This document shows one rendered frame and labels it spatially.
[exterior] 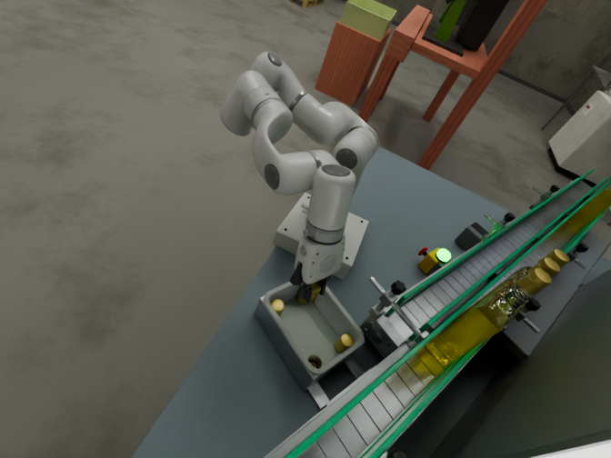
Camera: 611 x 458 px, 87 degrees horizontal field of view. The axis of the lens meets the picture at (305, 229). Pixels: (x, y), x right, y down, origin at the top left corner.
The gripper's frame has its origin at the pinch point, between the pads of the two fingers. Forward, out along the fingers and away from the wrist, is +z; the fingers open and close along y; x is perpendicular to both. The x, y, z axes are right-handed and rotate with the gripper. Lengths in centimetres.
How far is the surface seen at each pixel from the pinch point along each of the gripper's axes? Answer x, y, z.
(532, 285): -30.9, 25.8, -14.0
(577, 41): 215, 875, -73
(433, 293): -13.0, 33.9, 8.2
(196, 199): 141, 31, 58
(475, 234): -3, 80, 10
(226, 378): 1.0, -20.4, 17.9
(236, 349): 5.5, -15.5, 16.6
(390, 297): -12.1, 12.2, -1.3
